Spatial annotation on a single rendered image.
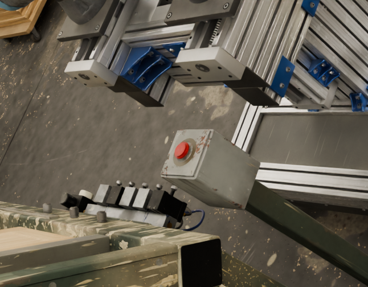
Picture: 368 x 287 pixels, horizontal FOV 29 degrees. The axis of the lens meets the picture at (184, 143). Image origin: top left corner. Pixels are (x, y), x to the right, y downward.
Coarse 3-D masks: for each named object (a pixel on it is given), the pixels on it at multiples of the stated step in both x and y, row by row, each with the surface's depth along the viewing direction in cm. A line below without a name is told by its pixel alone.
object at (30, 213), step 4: (0, 208) 211; (4, 208) 210; (8, 208) 210; (12, 208) 209; (16, 208) 209; (16, 212) 203; (20, 212) 202; (24, 212) 200; (28, 212) 199; (32, 212) 199; (36, 212) 198; (40, 212) 198; (40, 216) 193; (44, 216) 191; (48, 216) 190; (52, 216) 190; (56, 216) 191
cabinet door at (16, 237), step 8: (0, 232) 190; (8, 232) 190; (16, 232) 189; (24, 232) 188; (32, 232) 188; (40, 232) 187; (48, 232) 187; (0, 240) 180; (8, 240) 179; (16, 240) 179; (24, 240) 178; (32, 240) 178; (40, 240) 177; (48, 240) 175; (56, 240) 174; (0, 248) 168; (8, 248) 167
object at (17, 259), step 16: (64, 240) 162; (80, 240) 161; (96, 240) 163; (0, 256) 148; (16, 256) 150; (32, 256) 153; (48, 256) 155; (64, 256) 158; (80, 256) 160; (0, 272) 148
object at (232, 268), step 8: (224, 256) 155; (232, 256) 157; (224, 264) 155; (232, 264) 157; (240, 264) 159; (224, 272) 156; (232, 272) 157; (240, 272) 159; (248, 272) 160; (256, 272) 162; (224, 280) 156; (232, 280) 157; (240, 280) 159; (248, 280) 160; (256, 280) 162; (264, 280) 164; (272, 280) 165
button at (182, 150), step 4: (180, 144) 155; (184, 144) 154; (188, 144) 154; (176, 148) 155; (180, 148) 154; (184, 148) 153; (188, 148) 153; (176, 152) 155; (180, 152) 154; (184, 152) 153; (176, 156) 155; (180, 156) 154; (184, 156) 153
